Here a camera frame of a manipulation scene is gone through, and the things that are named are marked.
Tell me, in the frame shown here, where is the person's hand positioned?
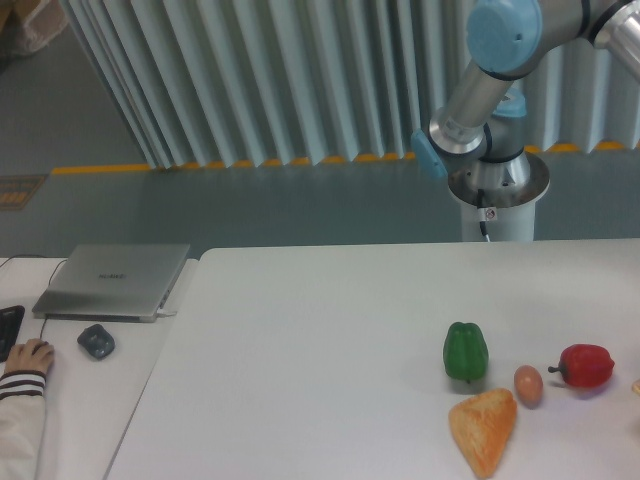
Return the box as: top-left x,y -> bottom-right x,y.
4,338 -> 55,377

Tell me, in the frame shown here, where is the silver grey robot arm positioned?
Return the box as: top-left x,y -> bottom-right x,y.
411,1 -> 639,208

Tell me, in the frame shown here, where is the forearm in striped sleeve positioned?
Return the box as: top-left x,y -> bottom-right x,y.
1,371 -> 46,479

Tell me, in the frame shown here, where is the green bell pepper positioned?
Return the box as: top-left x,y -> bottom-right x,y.
443,322 -> 489,383

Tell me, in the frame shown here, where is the red bell pepper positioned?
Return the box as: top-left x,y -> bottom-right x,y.
547,344 -> 615,389

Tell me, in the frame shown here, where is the black computer mouse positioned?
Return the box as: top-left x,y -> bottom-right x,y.
32,342 -> 53,356

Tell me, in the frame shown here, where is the black keyboard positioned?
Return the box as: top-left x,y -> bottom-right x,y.
0,305 -> 25,363

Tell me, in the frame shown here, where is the dark grey earbuds case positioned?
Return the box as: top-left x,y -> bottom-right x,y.
77,324 -> 116,360

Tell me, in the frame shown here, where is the silver closed laptop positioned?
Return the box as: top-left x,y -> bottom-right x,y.
32,244 -> 190,322

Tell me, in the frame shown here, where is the white laptop charger plug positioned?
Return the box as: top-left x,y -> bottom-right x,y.
156,309 -> 177,318

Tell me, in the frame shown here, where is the white pleated partition screen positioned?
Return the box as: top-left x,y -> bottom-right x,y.
55,0 -> 640,170

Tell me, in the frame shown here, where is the cardboard box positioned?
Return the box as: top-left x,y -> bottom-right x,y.
1,0 -> 68,58

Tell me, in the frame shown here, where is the orange triangular bread slice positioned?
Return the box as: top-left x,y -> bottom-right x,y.
448,388 -> 517,479

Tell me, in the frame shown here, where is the brown egg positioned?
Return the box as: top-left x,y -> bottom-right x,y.
514,365 -> 543,408

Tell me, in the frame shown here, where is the black mouse cable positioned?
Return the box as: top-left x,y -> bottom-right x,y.
0,253 -> 69,344

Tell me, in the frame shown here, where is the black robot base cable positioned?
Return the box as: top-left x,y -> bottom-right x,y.
477,188 -> 494,244

